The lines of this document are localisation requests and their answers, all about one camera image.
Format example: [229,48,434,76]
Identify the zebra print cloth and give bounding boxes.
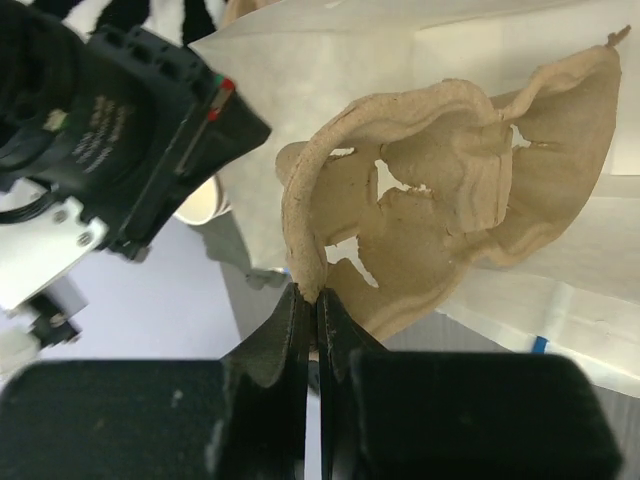
[59,0,231,46]

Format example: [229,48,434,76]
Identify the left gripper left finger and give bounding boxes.
[1,285,311,479]

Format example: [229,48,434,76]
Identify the stack of paper cups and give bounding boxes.
[173,175,231,226]

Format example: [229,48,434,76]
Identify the single cardboard cup carrier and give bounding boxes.
[276,32,624,340]

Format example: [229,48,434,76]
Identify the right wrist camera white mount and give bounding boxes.
[1,198,108,377]

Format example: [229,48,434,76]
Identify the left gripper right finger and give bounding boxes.
[316,289,622,479]

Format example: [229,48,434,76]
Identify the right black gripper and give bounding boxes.
[1,9,271,259]

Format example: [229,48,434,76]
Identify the printed paper takeout bag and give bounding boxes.
[194,1,639,396]

